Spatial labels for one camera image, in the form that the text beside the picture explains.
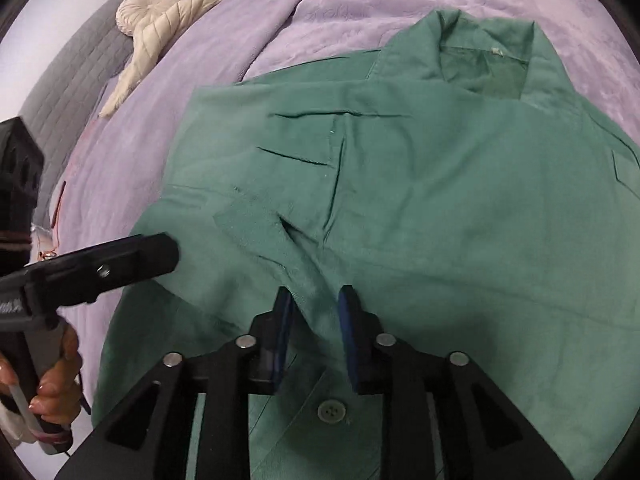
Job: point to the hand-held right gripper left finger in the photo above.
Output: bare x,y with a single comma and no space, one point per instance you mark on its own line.
283,332

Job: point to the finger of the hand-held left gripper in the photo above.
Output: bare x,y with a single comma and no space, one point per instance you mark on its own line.
115,265

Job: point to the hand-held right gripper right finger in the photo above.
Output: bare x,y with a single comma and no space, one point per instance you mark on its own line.
348,342

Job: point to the green shirt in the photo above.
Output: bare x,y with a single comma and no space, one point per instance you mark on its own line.
425,210

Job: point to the person's left hand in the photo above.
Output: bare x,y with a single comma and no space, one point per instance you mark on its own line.
56,390

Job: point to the grey quilted headboard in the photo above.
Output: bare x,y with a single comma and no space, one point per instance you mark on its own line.
75,75

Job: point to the shell-shaped cream pillow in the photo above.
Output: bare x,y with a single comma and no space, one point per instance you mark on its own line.
157,37

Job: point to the round cream pillow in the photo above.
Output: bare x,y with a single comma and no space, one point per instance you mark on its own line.
145,10

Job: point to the purple blanket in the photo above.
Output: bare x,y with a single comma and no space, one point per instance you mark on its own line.
225,35

